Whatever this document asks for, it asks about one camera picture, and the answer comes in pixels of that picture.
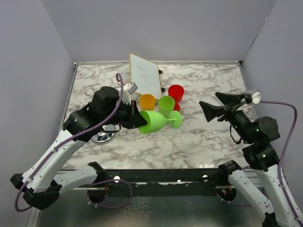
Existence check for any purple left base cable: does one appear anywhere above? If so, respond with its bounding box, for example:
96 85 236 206
86 177 135 209

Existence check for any yellow wine glass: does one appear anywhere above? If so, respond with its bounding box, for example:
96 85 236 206
139 94 156 111

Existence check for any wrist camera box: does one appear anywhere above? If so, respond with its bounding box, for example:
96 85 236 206
244 88 261 105
118 82 138 105

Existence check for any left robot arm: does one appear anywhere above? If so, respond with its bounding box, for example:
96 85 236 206
10 83 147 212

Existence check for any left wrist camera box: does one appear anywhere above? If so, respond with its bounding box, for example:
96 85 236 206
118 82 138 105

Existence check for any black front mounting rail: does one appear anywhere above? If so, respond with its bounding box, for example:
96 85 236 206
96 168 230 197

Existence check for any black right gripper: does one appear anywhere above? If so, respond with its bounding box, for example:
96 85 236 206
199 91 254 142

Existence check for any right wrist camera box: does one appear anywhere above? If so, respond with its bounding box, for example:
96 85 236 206
244 88 261 105

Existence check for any green wine glass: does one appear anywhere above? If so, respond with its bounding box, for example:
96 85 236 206
138 111 183 134
158 96 175 117

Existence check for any red wine glass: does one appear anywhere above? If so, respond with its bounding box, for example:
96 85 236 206
168 85 185 112

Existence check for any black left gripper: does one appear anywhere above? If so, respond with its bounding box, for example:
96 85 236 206
102 99 148 129

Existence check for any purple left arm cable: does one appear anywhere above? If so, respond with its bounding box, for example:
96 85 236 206
14 72 125 211

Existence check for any small whiteboard yellow frame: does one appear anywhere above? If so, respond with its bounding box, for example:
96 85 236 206
129 53 162 100

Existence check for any chrome wine glass rack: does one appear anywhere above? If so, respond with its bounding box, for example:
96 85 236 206
77 86 119 145

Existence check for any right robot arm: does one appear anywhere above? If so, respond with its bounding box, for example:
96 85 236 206
199 89 303 227

